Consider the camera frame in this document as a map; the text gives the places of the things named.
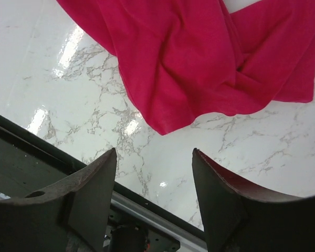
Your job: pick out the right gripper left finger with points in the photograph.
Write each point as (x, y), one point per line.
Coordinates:
(59, 216)

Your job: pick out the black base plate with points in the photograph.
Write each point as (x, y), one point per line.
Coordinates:
(28, 163)

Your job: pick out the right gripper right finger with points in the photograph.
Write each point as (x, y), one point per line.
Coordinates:
(240, 215)

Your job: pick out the pink red t shirt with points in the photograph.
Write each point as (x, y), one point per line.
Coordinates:
(182, 59)

